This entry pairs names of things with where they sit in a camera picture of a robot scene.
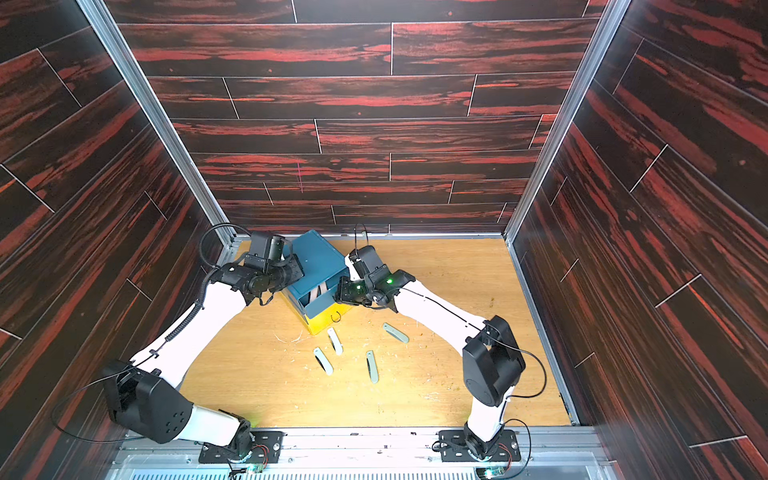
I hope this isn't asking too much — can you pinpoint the teal drawer cabinet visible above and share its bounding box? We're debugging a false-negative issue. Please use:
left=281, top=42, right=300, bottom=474
left=287, top=230, right=348, bottom=298

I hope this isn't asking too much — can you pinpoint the teal drawer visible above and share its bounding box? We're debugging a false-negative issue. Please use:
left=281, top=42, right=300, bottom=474
left=283, top=279, right=339, bottom=317

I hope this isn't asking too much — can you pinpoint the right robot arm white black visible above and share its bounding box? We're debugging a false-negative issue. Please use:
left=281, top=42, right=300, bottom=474
left=335, top=245, right=526, bottom=460

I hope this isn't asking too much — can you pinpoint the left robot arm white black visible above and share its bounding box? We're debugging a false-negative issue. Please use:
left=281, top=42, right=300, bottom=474
left=103, top=254, right=304, bottom=462

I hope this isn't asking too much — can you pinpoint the green fruit knife upper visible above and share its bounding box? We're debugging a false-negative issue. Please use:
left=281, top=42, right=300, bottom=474
left=382, top=323, right=410, bottom=344

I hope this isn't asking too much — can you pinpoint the green fruit knife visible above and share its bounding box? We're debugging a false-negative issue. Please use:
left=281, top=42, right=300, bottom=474
left=365, top=350, right=379, bottom=384
left=382, top=323, right=410, bottom=344

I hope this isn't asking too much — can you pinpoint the white fruit knife upper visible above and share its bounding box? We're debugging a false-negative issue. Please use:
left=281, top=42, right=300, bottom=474
left=327, top=327, right=344, bottom=356

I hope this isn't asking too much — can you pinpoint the white fruit knife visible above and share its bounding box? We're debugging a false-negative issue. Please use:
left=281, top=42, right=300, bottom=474
left=313, top=347, right=334, bottom=376
left=327, top=327, right=344, bottom=356

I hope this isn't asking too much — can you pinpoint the green fruit knife lower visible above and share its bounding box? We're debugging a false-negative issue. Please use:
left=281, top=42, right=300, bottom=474
left=365, top=350, right=379, bottom=384

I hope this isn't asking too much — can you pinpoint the white fruit knife lower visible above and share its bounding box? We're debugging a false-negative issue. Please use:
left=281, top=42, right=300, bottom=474
left=313, top=347, right=334, bottom=376

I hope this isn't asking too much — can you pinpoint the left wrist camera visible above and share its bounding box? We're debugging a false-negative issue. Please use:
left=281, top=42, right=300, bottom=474
left=248, top=231, right=286, bottom=262

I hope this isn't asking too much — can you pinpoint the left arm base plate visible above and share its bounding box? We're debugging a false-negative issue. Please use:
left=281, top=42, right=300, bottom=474
left=198, top=429, right=285, bottom=466

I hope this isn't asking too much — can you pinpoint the aluminium front rail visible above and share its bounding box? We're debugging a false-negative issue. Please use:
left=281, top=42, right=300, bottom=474
left=106, top=425, right=621, bottom=479

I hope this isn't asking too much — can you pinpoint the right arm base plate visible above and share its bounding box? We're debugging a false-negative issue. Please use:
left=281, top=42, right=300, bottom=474
left=431, top=428, right=522, bottom=463

